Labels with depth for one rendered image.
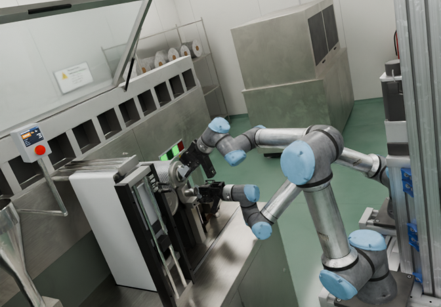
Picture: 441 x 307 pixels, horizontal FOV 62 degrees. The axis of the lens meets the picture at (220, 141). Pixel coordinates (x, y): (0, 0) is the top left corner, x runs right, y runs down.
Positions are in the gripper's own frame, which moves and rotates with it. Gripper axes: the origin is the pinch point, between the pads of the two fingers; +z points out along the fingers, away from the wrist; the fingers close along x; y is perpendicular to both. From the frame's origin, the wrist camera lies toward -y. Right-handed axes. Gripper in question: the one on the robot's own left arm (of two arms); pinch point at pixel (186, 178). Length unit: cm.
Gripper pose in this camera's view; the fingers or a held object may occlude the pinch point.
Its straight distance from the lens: 164.0
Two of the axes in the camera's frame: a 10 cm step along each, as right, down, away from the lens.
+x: -4.2, 4.1, -8.1
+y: -7.5, -6.5, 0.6
